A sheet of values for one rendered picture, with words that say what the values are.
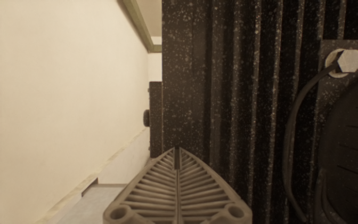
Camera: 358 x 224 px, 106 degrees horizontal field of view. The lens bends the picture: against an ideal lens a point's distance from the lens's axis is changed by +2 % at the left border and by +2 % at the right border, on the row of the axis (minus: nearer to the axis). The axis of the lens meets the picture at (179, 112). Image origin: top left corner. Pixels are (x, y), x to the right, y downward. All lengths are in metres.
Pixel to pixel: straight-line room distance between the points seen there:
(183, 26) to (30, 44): 0.89
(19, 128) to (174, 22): 0.86
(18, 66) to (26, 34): 0.16
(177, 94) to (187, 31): 0.08
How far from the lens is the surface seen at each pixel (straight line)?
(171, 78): 0.18
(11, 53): 0.95
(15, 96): 0.93
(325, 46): 0.26
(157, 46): 3.65
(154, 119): 0.48
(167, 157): 0.16
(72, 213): 1.17
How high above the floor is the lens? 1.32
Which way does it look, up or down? 5 degrees down
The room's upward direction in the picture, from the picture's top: straight up
